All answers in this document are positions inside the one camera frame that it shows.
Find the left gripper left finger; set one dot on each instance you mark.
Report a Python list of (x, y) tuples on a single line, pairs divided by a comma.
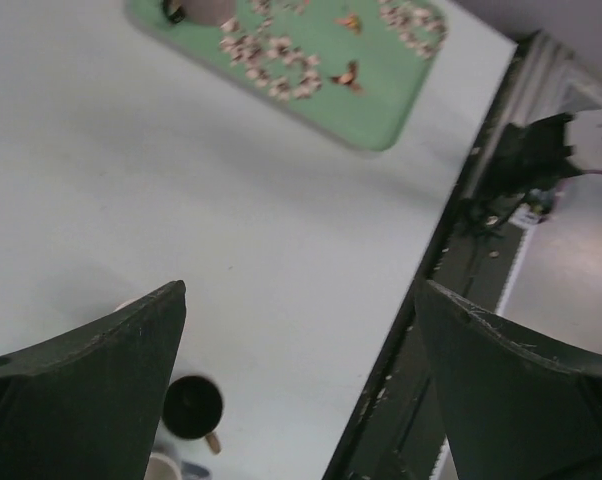
[(86, 404)]

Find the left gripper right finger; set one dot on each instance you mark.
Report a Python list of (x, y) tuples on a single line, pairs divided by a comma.
[(516, 403)]

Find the small blue-grey cup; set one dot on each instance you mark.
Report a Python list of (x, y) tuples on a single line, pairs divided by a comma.
[(163, 467)]

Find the brown striped cup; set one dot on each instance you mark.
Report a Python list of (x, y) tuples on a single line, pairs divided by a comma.
[(192, 410)]

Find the mauve upside-down mug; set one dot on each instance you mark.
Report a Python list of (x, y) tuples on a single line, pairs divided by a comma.
[(206, 9)]

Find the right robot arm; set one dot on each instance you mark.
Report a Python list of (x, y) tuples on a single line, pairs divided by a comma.
[(543, 153)]

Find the green floral tray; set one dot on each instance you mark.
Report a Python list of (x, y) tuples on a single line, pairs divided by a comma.
[(353, 69)]

